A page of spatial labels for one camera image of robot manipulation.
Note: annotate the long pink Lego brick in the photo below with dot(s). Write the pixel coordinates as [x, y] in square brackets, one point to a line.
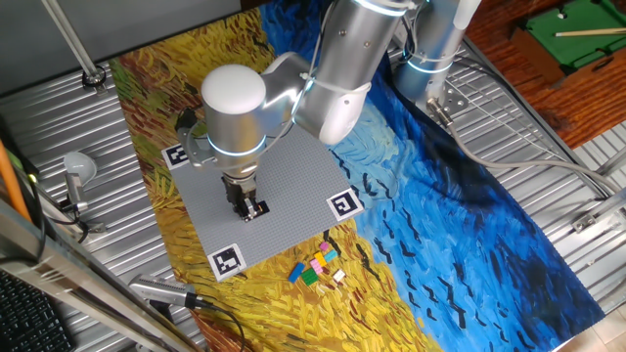
[316, 266]

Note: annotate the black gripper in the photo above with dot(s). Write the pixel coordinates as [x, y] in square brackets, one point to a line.
[239, 187]

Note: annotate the grey Lego baseplate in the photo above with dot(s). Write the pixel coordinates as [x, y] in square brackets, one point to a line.
[293, 195]

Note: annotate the small magenta Lego brick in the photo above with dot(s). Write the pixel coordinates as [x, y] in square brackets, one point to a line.
[324, 246]

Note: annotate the green Lego brick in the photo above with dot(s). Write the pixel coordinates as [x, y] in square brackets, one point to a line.
[309, 277]

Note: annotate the black white ArUco marker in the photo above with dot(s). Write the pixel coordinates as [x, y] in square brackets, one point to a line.
[226, 261]
[172, 156]
[344, 204]

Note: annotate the cyan Lego brick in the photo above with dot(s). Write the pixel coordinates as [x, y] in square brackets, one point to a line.
[330, 255]

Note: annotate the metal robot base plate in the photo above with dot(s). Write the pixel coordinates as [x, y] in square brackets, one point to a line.
[457, 100]

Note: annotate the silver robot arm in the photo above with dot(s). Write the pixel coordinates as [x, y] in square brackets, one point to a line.
[342, 63]

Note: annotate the orange tube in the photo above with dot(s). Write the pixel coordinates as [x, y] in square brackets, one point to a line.
[10, 181]

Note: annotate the black keyboard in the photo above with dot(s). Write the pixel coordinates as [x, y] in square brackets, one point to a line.
[24, 322]

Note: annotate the metal pole with round base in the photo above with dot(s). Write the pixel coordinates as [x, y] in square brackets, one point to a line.
[68, 39]

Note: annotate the green toy pool table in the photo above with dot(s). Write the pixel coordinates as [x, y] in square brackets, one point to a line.
[577, 34]

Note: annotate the silver ribbed camera device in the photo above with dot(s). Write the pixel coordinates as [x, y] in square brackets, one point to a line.
[161, 291]

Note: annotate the yellow Lego brick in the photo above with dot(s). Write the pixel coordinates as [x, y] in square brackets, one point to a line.
[320, 259]

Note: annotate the aluminium profile rail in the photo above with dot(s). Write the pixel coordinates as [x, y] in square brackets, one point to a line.
[613, 163]
[584, 222]

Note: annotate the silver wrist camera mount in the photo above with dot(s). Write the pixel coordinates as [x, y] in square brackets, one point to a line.
[193, 151]

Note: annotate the aluminium frame bar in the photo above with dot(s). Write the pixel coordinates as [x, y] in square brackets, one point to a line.
[73, 283]

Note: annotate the blue Lego brick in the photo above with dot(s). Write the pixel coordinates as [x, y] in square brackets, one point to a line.
[296, 272]

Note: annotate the wooden cue stick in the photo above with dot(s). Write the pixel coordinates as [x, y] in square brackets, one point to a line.
[587, 33]

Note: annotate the white dome lamp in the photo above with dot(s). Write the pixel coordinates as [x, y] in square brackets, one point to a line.
[79, 166]

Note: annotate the white Lego brick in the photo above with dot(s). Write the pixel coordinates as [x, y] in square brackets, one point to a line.
[339, 276]

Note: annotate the painted blue yellow cloth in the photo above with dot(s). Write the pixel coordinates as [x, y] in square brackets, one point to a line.
[440, 220]

